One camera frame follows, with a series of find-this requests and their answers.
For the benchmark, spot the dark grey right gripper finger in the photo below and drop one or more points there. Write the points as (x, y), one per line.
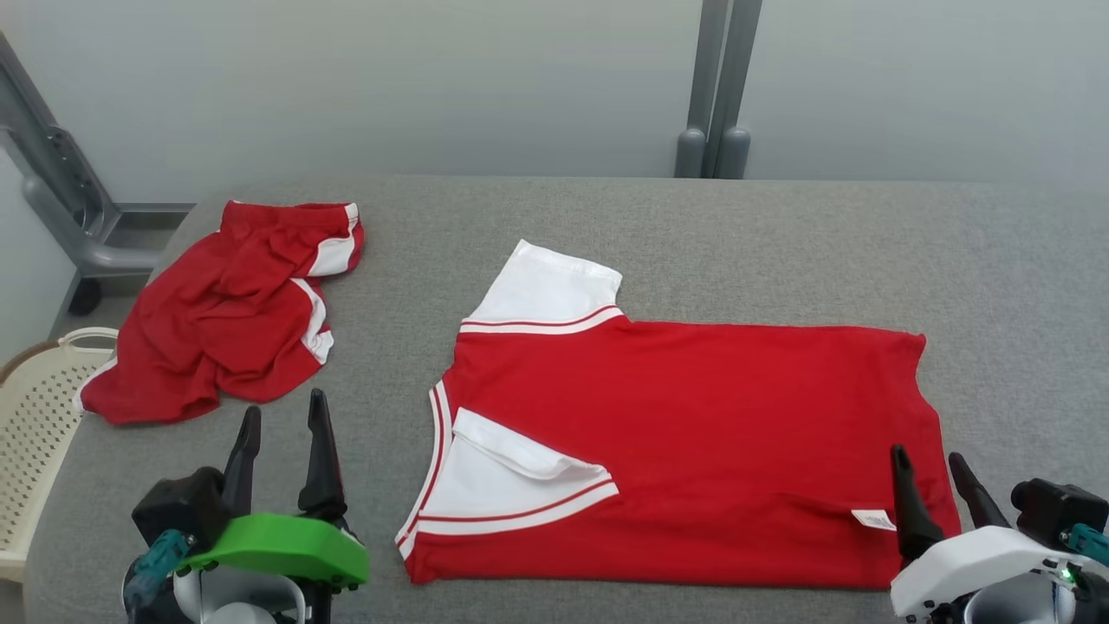
(977, 494)
(914, 511)

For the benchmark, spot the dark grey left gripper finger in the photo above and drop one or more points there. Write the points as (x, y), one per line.
(322, 485)
(243, 477)

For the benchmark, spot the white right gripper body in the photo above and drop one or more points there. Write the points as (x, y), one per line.
(970, 559)

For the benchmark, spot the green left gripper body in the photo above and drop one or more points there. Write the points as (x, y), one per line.
(286, 546)

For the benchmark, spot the red shorts with white stripes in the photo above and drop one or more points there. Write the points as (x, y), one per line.
(217, 329)

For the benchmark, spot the red t-shirt with white sleeves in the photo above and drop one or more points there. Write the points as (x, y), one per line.
(693, 416)

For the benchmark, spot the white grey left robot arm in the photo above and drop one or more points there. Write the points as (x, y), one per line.
(243, 602)

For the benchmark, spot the beige perforated laundry basket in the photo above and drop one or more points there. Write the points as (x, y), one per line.
(35, 433)

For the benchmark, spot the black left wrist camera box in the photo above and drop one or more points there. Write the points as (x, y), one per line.
(182, 507)

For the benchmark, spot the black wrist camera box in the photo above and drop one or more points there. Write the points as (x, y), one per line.
(182, 507)
(1053, 507)

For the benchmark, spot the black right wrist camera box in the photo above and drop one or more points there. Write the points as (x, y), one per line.
(1053, 507)

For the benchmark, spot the grey slanted metal frame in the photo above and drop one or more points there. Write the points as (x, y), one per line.
(52, 191)

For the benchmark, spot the grey metal upright post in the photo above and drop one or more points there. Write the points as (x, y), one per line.
(735, 156)
(690, 156)

